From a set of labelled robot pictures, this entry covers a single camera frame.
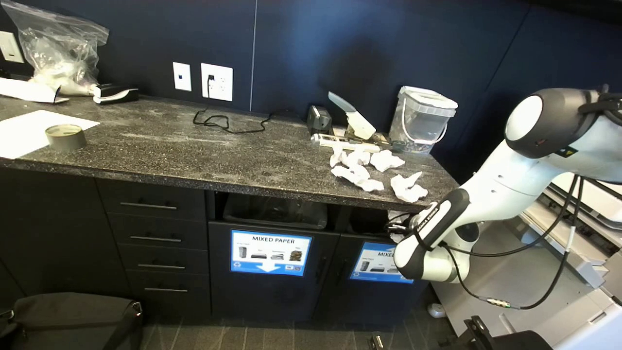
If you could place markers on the white double wall socket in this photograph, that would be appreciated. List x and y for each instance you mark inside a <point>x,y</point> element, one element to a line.
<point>217,82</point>

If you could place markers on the white paper sheet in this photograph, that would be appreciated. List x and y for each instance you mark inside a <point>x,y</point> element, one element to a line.
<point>26,133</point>

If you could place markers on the roll of tape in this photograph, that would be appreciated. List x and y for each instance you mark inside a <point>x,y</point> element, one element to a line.
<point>65,133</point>

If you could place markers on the right blue mixed paper sign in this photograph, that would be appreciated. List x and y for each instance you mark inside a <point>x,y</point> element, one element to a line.
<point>376,265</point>

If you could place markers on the clear plastic bag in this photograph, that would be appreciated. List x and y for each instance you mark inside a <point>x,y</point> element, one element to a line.
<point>63,49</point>

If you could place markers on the black bag on floor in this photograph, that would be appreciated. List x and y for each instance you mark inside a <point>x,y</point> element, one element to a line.
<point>73,321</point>

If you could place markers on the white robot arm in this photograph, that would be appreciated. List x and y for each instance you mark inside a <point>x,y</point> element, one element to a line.
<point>551,131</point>

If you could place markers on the right black rubbish bin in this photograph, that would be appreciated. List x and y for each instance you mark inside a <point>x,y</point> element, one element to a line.
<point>367,222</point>

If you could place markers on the left blue recycling sign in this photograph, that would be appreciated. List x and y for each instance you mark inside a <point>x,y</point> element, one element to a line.
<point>269,253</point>

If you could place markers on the black rubbish bin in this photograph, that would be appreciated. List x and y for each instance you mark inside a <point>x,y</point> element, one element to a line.
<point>283,212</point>
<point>367,222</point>

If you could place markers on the black drawer cabinet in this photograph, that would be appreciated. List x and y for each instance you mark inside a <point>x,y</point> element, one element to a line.
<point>77,234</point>

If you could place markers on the left black rubbish bin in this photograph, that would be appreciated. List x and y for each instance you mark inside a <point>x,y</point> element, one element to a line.
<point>283,212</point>

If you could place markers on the white tissue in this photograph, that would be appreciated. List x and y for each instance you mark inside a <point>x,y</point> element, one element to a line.
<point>357,158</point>
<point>363,177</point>
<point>409,189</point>

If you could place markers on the grey office printer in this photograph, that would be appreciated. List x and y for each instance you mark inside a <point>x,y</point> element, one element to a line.
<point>551,271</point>

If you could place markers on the white single wall socket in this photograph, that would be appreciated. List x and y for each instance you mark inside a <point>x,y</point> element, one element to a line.
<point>182,76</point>

